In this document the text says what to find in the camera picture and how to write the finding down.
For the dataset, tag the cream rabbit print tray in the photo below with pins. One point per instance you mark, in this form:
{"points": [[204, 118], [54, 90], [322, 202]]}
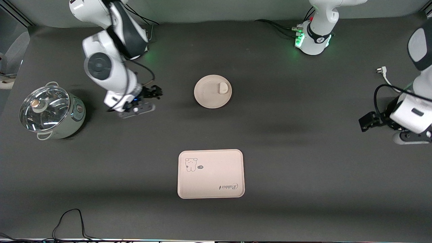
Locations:
{"points": [[216, 175]]}

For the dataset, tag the steel pot with glass lid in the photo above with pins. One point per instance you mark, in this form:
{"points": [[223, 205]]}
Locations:
{"points": [[72, 121]]}

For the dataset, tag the glass pot lid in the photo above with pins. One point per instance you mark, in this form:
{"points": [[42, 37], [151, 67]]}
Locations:
{"points": [[44, 108]]}

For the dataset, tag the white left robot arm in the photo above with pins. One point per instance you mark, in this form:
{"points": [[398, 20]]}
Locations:
{"points": [[315, 37]]}

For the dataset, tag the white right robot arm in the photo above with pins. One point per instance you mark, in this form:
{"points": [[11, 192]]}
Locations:
{"points": [[111, 67]]}

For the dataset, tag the round cream plate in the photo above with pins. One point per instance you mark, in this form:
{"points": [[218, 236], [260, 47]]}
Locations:
{"points": [[207, 94]]}

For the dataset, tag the white steamed bun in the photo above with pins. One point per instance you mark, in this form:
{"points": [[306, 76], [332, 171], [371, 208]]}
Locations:
{"points": [[223, 88]]}

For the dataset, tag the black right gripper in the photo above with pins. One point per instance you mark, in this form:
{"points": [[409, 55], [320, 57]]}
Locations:
{"points": [[147, 93]]}

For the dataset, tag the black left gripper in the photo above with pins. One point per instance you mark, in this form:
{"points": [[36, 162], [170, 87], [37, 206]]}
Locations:
{"points": [[383, 117]]}

